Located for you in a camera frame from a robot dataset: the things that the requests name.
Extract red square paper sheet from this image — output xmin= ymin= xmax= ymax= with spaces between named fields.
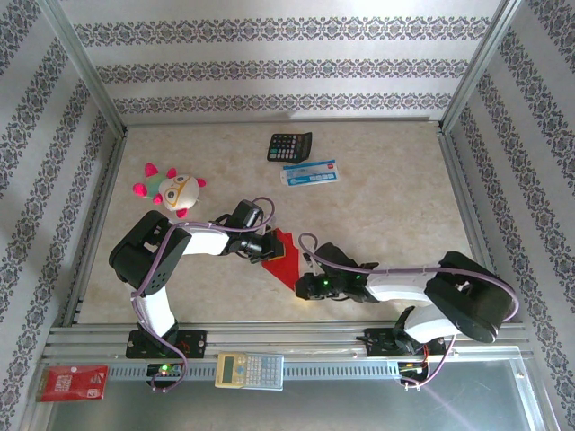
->
xmin=261 ymin=227 xmax=301 ymax=292

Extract blue white flat packet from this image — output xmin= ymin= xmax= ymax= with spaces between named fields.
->
xmin=281 ymin=158 xmax=341 ymax=189

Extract black desk calculator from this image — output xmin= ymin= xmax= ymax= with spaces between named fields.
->
xmin=266 ymin=131 xmax=314 ymax=163

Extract round plush toy pink limbs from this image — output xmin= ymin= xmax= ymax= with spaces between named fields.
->
xmin=132 ymin=162 xmax=208 ymax=220

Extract grey beige scientific calculator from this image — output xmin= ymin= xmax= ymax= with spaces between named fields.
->
xmin=214 ymin=352 xmax=286 ymax=391

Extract grey metal tray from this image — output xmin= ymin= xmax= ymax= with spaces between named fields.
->
xmin=24 ymin=358 xmax=544 ymax=431

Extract red printed packet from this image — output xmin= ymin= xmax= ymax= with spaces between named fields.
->
xmin=35 ymin=364 xmax=110 ymax=403

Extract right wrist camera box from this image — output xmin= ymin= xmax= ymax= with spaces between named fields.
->
xmin=306 ymin=242 xmax=360 ymax=276

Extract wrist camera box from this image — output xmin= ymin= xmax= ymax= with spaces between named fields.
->
xmin=306 ymin=242 xmax=360 ymax=276
xmin=230 ymin=200 xmax=265 ymax=231

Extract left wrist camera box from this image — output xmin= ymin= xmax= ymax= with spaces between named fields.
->
xmin=230 ymin=200 xmax=265 ymax=231

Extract long aluminium mounting rail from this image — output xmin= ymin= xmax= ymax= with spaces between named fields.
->
xmin=42 ymin=321 xmax=534 ymax=360

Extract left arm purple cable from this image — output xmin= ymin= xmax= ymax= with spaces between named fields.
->
xmin=129 ymin=196 xmax=276 ymax=394

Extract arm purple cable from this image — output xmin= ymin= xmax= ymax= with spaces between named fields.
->
xmin=299 ymin=232 xmax=520 ymax=391
xmin=129 ymin=196 xmax=276 ymax=394

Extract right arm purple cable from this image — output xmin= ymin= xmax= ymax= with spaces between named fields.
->
xmin=299 ymin=232 xmax=520 ymax=391

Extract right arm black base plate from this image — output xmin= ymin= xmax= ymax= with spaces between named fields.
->
xmin=364 ymin=327 xmax=447 ymax=359

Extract grey slotted cable duct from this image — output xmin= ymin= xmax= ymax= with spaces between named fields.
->
xmin=107 ymin=361 xmax=403 ymax=383

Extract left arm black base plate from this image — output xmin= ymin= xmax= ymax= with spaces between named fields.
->
xmin=125 ymin=330 xmax=208 ymax=360

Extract aluminium back rail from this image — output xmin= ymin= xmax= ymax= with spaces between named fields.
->
xmin=120 ymin=117 xmax=444 ymax=128

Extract aluminium side rail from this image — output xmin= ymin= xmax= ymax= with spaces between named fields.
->
xmin=60 ymin=128 xmax=129 ymax=328
xmin=438 ymin=125 xmax=513 ymax=324

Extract aluminium frame post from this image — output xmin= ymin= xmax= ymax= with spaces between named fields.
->
xmin=438 ymin=0 xmax=526 ymax=131
xmin=39 ymin=0 xmax=129 ymax=136

